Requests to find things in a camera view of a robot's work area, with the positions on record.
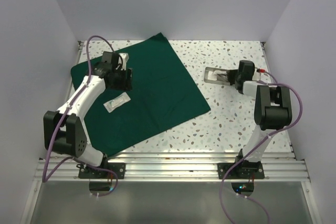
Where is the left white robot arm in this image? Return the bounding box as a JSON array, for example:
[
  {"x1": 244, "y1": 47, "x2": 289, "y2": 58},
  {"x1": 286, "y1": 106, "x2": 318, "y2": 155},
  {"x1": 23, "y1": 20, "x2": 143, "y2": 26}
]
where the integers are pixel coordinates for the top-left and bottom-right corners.
[{"x1": 43, "y1": 51, "x2": 132, "y2": 178}]

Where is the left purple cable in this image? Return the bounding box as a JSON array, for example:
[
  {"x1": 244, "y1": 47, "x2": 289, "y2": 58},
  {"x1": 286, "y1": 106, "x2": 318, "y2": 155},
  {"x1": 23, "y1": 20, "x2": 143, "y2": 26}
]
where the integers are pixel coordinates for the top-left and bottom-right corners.
[{"x1": 41, "y1": 35, "x2": 124, "y2": 197}]

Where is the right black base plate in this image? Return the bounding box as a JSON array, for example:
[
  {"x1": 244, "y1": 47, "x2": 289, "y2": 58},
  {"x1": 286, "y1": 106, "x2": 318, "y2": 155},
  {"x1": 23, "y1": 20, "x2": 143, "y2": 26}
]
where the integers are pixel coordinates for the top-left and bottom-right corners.
[{"x1": 217, "y1": 161, "x2": 265, "y2": 179}]

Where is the aluminium rail frame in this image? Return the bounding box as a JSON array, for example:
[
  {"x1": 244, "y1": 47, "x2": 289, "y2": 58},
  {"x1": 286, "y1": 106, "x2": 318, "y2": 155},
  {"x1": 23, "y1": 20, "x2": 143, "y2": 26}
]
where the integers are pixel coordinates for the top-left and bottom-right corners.
[{"x1": 22, "y1": 40, "x2": 321, "y2": 223}]

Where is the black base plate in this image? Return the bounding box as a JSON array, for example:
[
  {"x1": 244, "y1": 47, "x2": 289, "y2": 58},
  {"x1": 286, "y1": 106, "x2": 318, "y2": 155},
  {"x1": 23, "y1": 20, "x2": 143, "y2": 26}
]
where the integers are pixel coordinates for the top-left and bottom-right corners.
[
  {"x1": 217, "y1": 161, "x2": 265, "y2": 179},
  {"x1": 76, "y1": 162, "x2": 126, "y2": 179}
]

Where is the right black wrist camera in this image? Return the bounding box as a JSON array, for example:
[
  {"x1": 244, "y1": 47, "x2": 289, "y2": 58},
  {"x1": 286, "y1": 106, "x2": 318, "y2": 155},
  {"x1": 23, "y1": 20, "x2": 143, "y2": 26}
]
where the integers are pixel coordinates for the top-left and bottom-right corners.
[{"x1": 238, "y1": 60, "x2": 261, "y2": 81}]

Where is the green surgical cloth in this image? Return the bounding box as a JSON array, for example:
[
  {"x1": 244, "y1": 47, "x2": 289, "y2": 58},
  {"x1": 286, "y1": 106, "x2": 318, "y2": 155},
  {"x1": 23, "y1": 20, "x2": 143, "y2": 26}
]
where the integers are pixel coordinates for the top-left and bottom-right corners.
[{"x1": 85, "y1": 33, "x2": 211, "y2": 156}]

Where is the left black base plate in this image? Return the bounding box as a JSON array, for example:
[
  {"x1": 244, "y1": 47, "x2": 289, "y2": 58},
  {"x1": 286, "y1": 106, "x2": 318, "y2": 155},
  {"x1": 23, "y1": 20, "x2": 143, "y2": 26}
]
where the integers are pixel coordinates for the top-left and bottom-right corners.
[{"x1": 76, "y1": 162, "x2": 126, "y2": 179}]

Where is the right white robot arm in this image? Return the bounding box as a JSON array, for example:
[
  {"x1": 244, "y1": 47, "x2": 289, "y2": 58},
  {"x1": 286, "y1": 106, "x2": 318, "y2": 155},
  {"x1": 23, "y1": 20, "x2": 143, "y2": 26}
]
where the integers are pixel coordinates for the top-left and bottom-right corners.
[{"x1": 227, "y1": 60, "x2": 292, "y2": 178}]

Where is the white sterile packet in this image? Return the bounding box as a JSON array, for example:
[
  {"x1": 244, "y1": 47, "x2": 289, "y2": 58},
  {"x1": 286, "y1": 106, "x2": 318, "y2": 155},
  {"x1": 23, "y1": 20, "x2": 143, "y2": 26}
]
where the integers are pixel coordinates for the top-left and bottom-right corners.
[
  {"x1": 103, "y1": 92, "x2": 131, "y2": 113},
  {"x1": 213, "y1": 70, "x2": 228, "y2": 82}
]

